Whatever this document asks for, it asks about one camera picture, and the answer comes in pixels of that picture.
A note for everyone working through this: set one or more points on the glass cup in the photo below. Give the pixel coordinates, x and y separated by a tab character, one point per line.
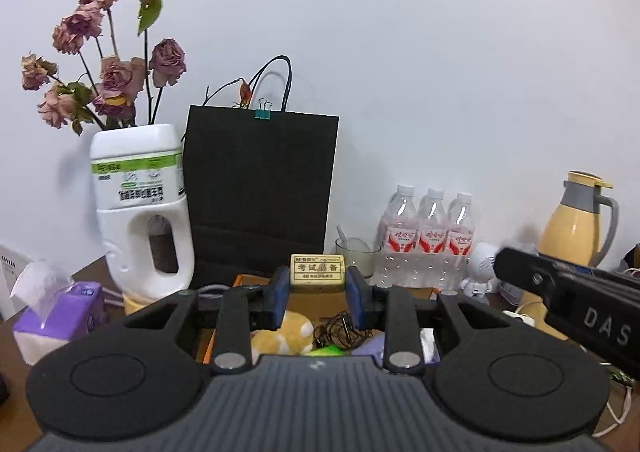
357	252

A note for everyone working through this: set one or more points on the white detergent bottle vase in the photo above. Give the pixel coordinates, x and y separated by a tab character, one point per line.
138	176

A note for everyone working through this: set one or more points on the black paper bag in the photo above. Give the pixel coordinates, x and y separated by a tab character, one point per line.
258	190

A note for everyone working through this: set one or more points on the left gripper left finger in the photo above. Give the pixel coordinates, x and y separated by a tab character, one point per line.
242	310

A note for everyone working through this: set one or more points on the middle water bottle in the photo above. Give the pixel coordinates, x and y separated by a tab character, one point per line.
432	234

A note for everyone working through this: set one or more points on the water bottle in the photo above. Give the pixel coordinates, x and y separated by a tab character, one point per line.
432	234
461	229
397	235

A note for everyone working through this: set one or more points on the yellow eraser box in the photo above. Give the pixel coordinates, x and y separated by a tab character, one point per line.
317	272

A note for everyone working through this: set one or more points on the left water bottle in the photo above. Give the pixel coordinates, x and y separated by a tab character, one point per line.
397	235

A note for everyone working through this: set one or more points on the yellow thermos jug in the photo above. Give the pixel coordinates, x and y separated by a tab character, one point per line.
583	227

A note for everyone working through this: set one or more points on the yellow mug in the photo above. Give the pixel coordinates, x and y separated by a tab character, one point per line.
134	303

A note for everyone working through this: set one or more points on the right water bottle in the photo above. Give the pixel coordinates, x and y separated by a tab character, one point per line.
461	229

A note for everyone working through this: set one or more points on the dried pink roses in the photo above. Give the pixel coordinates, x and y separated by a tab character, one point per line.
111	87

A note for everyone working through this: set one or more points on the purple knit pouch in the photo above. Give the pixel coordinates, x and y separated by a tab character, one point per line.
373	347

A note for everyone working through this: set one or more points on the purple tissue box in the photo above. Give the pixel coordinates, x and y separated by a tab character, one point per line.
58	310

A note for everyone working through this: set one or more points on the red cardboard box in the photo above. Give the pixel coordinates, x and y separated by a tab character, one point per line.
318	307

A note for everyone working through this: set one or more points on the white tissue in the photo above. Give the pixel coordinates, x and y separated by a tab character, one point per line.
429	348

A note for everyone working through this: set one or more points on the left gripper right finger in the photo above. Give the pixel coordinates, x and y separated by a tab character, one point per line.
395	312

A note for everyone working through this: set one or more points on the yellow white plush toy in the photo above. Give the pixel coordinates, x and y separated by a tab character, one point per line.
295	336

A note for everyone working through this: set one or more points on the white robot speaker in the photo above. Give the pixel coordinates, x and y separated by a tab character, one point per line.
481	280

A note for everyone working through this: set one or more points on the teal binder clip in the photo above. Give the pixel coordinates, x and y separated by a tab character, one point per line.
263	110

